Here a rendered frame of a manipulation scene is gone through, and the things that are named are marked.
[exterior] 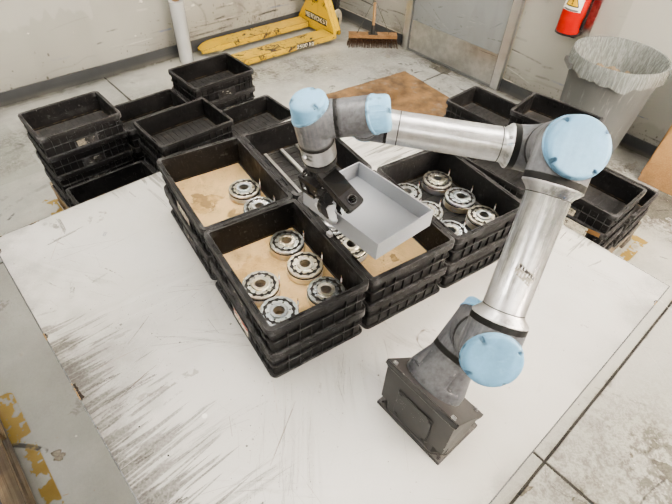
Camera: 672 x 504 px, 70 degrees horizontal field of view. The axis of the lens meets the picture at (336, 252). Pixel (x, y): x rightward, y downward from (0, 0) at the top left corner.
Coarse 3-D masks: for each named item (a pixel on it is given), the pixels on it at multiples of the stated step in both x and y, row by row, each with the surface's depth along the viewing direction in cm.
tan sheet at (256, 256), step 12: (264, 240) 147; (240, 252) 143; (252, 252) 143; (264, 252) 143; (312, 252) 144; (240, 264) 139; (252, 264) 140; (264, 264) 140; (276, 264) 140; (240, 276) 136; (276, 276) 137; (288, 288) 134; (300, 288) 134; (300, 300) 131
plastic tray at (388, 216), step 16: (352, 176) 134; (368, 176) 133; (368, 192) 131; (384, 192) 130; (400, 192) 126; (368, 208) 126; (384, 208) 126; (400, 208) 127; (416, 208) 124; (336, 224) 119; (352, 224) 114; (368, 224) 121; (384, 224) 122; (400, 224) 122; (416, 224) 117; (352, 240) 117; (368, 240) 112; (384, 240) 111; (400, 240) 116
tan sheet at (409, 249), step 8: (408, 240) 149; (400, 248) 146; (408, 248) 147; (416, 248) 147; (368, 256) 144; (384, 256) 144; (392, 256) 144; (400, 256) 144; (408, 256) 144; (368, 264) 141; (376, 264) 141; (384, 264) 142; (392, 264) 142; (376, 272) 139
